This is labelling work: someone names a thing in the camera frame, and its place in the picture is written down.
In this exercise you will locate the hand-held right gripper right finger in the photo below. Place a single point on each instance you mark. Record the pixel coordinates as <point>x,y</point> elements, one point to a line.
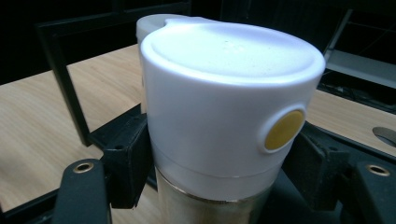
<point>314,168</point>

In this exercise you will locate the dark round table grommet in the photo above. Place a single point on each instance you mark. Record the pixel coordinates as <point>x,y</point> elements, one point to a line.
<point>387,135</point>

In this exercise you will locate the black metal two-tier shelf rack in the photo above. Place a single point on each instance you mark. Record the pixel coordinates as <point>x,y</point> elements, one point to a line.
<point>62,77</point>

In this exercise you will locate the grey metal stand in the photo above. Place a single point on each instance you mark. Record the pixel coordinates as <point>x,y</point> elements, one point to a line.
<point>358,67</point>

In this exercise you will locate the clear jar white spout lid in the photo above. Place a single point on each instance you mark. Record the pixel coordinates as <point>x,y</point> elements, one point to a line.
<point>218,124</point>

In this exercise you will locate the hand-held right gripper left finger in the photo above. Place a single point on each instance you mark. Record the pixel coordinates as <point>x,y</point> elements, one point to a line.
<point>127,161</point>

